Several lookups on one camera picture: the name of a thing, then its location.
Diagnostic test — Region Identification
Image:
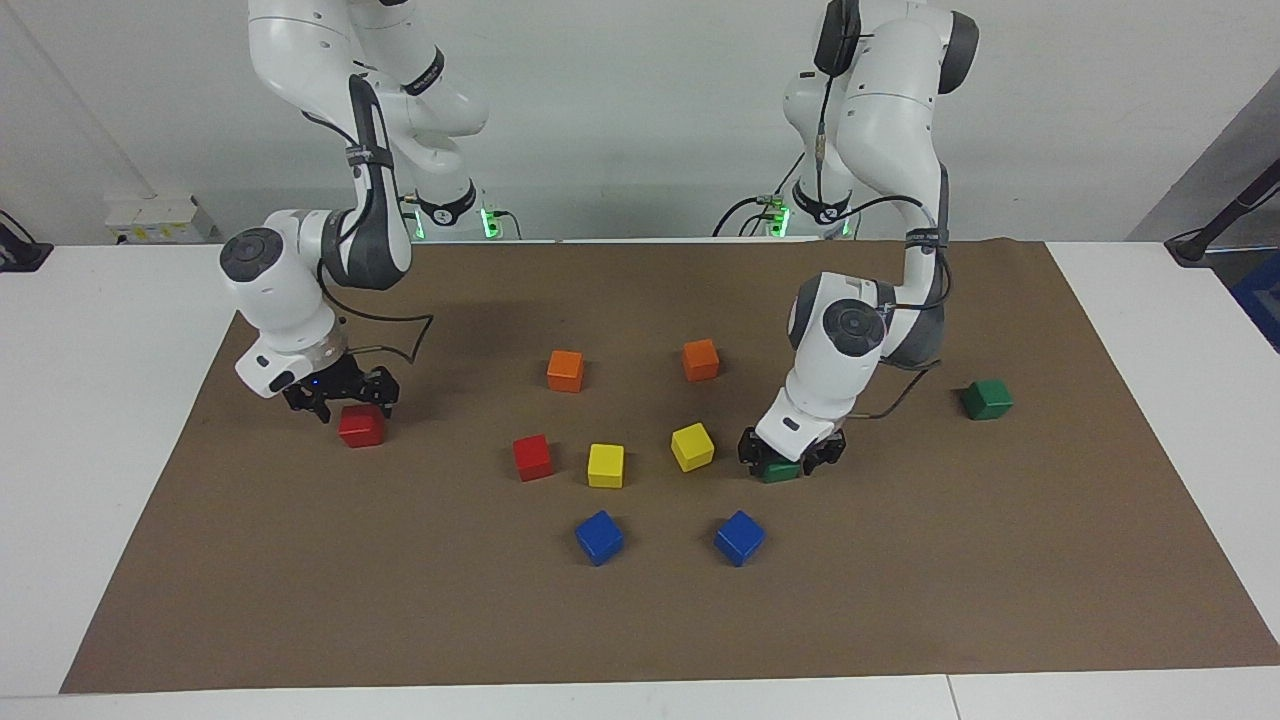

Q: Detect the red wooden cube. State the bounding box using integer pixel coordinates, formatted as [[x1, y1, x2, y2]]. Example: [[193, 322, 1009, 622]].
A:
[[513, 434, 554, 482], [338, 404, 386, 448]]

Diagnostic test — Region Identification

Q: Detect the blue wooden cube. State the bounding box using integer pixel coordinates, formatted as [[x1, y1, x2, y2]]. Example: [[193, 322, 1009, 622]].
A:
[[714, 510, 767, 568], [575, 510, 625, 567]]

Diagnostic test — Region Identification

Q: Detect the brown table mat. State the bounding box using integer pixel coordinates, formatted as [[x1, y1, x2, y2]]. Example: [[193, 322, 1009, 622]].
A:
[[60, 238, 1280, 694]]

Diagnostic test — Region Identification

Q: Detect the black clamp device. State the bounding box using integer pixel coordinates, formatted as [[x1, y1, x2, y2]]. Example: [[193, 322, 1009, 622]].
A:
[[0, 210, 53, 273]]

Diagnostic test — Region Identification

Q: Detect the black stand pole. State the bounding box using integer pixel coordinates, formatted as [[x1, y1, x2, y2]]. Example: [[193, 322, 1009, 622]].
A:
[[1165, 160, 1280, 266]]

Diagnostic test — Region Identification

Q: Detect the blue crate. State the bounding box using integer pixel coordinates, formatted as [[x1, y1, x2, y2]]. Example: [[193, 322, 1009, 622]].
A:
[[1232, 250, 1280, 351]]

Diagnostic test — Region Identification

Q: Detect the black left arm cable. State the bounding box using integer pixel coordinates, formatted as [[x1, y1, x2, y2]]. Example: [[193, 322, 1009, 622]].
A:
[[815, 0, 951, 421]]

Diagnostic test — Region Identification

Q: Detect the black left base cable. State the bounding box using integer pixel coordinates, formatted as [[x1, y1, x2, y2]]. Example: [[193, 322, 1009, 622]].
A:
[[712, 150, 806, 239]]

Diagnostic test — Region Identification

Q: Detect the white wall socket box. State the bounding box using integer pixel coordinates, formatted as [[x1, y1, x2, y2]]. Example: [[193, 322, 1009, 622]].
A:
[[105, 195, 216, 244]]

